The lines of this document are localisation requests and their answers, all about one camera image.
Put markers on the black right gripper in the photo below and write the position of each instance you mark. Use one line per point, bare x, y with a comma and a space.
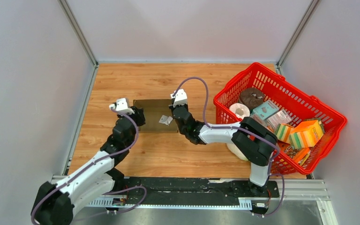
173, 108

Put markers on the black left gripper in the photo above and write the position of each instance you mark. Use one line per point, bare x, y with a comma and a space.
138, 115

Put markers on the brown cardboard box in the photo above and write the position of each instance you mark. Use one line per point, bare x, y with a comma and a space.
153, 110

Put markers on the small white packet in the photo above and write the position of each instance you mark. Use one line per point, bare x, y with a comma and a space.
166, 120

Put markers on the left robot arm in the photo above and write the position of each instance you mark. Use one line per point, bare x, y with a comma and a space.
58, 203

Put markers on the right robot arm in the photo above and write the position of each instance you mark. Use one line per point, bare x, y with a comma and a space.
255, 142

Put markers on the teal small box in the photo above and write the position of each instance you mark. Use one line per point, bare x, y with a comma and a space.
265, 110

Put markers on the white tissue roll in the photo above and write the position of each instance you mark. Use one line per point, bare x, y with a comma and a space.
240, 110

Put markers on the brown round chocolate cake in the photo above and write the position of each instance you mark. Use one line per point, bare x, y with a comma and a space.
251, 98

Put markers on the pink transparent packet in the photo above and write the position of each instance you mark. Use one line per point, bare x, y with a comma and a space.
280, 117

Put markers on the striped colourful sponge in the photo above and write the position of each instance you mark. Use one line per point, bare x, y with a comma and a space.
283, 131

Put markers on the red plastic basket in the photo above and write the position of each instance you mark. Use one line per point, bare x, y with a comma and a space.
297, 104

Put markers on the orange snack bag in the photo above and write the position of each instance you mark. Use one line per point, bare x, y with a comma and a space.
298, 155

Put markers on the orange sponge pack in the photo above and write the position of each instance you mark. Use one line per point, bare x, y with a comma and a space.
307, 134

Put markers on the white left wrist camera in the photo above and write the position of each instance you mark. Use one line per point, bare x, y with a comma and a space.
122, 106

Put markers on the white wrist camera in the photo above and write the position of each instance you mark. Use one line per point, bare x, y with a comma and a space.
122, 106
179, 98

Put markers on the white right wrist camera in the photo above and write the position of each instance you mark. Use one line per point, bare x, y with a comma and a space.
179, 98

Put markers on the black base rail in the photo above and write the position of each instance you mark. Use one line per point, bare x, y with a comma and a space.
193, 193

